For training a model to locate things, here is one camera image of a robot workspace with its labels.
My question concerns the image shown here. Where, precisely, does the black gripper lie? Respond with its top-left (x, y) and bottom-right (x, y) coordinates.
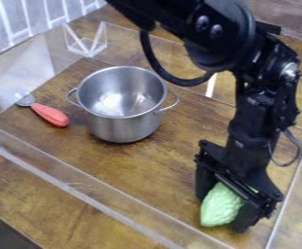
top-left (196, 96), bottom-right (284, 233)

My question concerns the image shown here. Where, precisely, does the green bitter gourd toy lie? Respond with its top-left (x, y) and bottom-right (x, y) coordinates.
top-left (201, 183), bottom-right (244, 227)

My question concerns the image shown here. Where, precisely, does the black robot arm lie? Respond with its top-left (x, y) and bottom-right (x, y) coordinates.
top-left (106, 0), bottom-right (302, 232)

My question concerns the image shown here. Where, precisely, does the silver metal pot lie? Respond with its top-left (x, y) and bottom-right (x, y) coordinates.
top-left (67, 66), bottom-right (180, 143)

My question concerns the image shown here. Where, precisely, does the black strip on table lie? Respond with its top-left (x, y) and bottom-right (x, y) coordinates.
top-left (256, 21), bottom-right (281, 35)

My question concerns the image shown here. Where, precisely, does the black cable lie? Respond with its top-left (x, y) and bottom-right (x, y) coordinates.
top-left (140, 28), bottom-right (217, 88)

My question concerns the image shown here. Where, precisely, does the red handled spatula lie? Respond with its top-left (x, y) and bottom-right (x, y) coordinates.
top-left (17, 93), bottom-right (70, 127)

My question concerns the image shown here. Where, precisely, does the clear acrylic triangle bracket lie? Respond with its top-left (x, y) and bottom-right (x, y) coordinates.
top-left (63, 22), bottom-right (109, 57)

